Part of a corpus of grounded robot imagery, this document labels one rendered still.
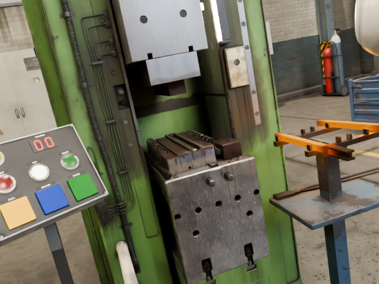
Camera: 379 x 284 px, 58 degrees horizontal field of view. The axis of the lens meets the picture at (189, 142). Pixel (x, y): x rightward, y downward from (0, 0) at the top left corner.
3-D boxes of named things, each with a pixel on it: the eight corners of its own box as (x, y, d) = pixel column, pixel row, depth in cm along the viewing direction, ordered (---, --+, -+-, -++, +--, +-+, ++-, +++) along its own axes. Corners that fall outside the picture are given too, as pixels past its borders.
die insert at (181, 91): (186, 92, 142) (184, 78, 141) (170, 96, 140) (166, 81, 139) (169, 91, 170) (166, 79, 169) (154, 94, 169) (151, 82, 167)
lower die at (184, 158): (216, 162, 140) (212, 142, 138) (170, 175, 135) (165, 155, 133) (186, 146, 180) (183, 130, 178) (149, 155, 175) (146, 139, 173)
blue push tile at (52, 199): (69, 204, 105) (59, 183, 106) (45, 214, 100) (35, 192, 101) (68, 206, 106) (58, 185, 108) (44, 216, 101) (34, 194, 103)
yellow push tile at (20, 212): (37, 218, 99) (26, 195, 100) (9, 229, 94) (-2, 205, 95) (36, 220, 100) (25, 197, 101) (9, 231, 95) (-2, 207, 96)
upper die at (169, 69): (201, 75, 133) (196, 50, 130) (150, 85, 127) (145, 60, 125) (173, 78, 172) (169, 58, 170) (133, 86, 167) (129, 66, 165)
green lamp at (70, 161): (79, 167, 111) (75, 154, 110) (64, 171, 110) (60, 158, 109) (79, 164, 114) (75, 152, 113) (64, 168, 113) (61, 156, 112)
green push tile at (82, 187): (98, 192, 111) (88, 172, 113) (77, 201, 106) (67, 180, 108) (97, 194, 112) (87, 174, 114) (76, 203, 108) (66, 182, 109)
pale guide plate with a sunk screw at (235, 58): (249, 84, 152) (243, 45, 149) (231, 88, 150) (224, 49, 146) (247, 84, 154) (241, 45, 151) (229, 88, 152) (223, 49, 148)
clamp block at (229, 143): (243, 155, 143) (240, 140, 142) (224, 160, 141) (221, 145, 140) (231, 150, 155) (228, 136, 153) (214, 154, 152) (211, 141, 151)
